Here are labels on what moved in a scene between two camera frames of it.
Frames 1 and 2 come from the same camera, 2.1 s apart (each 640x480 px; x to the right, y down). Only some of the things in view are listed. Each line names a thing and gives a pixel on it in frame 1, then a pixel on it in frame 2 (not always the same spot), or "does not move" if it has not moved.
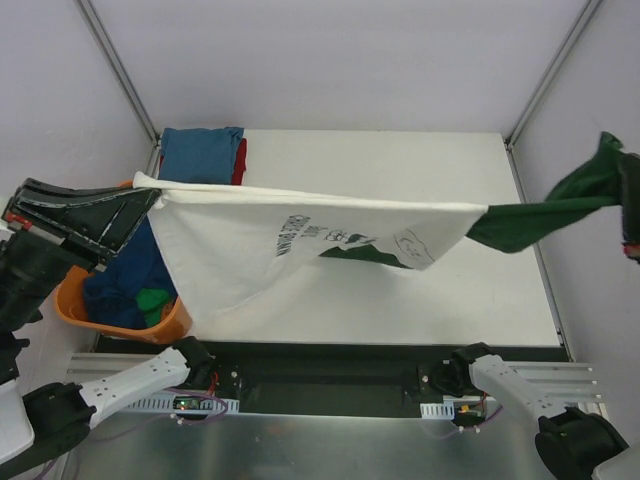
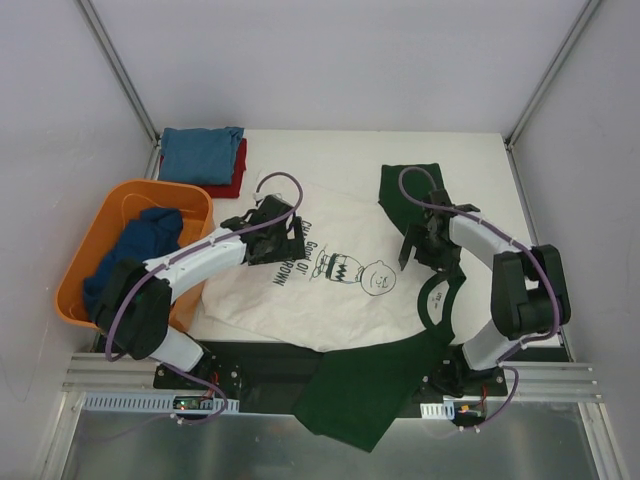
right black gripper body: x=630 y=200 → x=420 y=239
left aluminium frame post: x=123 y=78 does not move
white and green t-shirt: x=216 y=244 → x=382 y=320
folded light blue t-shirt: x=199 y=155 does not move
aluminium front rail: x=559 y=383 does not move
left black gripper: x=55 y=232 → x=288 y=239
